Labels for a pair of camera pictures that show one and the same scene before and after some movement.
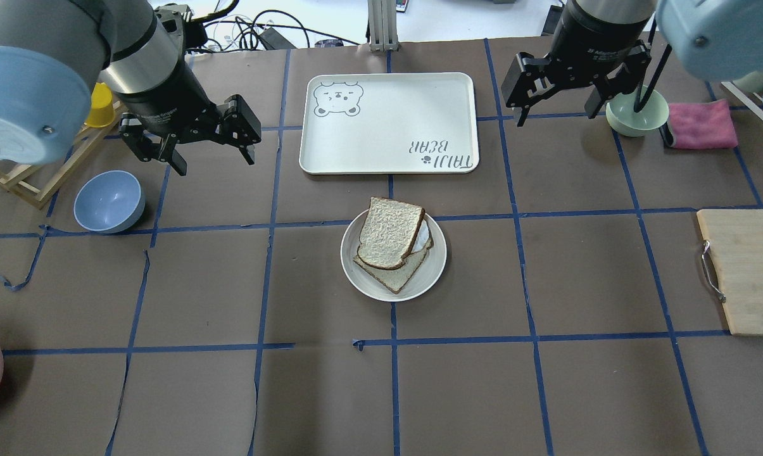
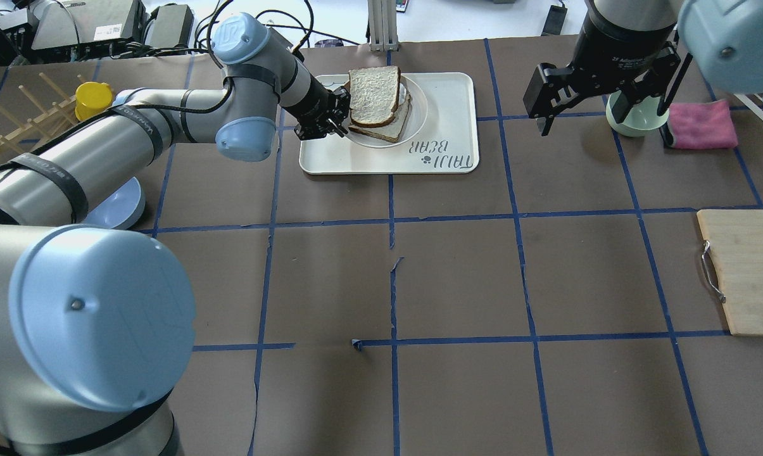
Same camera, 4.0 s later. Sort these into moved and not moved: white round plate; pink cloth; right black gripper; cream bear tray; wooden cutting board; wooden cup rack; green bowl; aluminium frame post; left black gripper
Moved: white round plate; wooden cup rack; left black gripper; right black gripper
Not moved: wooden cutting board; pink cloth; cream bear tray; aluminium frame post; green bowl
